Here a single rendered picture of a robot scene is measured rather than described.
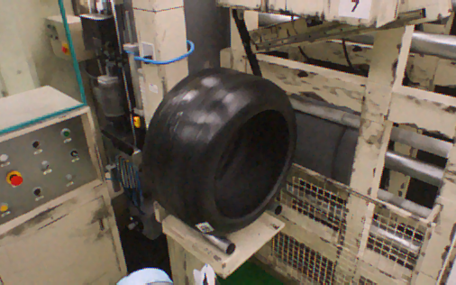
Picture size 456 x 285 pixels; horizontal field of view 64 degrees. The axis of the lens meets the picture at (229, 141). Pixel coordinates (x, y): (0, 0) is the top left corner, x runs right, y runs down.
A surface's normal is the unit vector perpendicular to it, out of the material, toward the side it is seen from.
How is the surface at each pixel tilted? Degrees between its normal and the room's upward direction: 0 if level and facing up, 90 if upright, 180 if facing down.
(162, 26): 90
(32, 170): 90
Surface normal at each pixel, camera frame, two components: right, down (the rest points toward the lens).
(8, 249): 0.72, 0.33
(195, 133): -0.31, -0.22
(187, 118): -0.47, -0.40
